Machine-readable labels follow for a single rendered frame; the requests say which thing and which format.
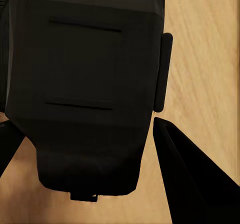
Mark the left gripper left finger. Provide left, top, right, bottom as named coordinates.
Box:
left=0, top=120, right=26, bottom=177

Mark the digital camera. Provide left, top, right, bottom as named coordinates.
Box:
left=0, top=0, right=173, bottom=202

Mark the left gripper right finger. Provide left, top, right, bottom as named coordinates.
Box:
left=153, top=117, right=240, bottom=224

